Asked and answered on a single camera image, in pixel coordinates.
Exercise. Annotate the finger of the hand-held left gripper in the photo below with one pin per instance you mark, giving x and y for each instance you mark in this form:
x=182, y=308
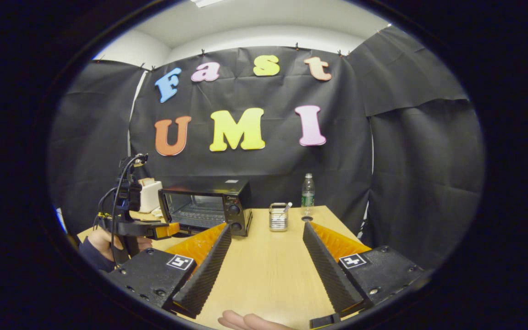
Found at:
x=167, y=230

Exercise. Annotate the ceiling light panel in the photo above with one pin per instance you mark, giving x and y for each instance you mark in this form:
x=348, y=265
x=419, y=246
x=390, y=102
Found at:
x=204, y=2

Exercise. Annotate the white toaster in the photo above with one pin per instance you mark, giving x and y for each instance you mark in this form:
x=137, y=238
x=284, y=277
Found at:
x=150, y=197

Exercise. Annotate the white divided snack dish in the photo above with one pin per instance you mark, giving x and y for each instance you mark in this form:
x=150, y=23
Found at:
x=157, y=212

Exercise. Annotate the clear plastic bottle green label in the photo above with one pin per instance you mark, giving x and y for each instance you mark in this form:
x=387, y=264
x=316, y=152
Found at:
x=308, y=197

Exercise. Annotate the black backdrop cloth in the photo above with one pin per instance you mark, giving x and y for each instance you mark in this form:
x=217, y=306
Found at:
x=255, y=165

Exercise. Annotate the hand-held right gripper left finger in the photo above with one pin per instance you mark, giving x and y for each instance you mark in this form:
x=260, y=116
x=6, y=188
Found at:
x=206, y=270

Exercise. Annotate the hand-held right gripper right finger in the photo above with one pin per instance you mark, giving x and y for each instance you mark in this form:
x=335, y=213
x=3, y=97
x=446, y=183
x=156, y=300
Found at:
x=328, y=270

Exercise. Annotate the black electric oven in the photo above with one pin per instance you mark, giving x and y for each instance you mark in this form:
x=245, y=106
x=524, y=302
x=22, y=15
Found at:
x=241, y=201

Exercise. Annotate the small white spoon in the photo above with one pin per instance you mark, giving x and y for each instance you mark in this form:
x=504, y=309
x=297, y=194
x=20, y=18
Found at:
x=286, y=207

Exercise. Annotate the brown toast slice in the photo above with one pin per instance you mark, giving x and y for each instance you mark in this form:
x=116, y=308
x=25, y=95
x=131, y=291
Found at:
x=147, y=181

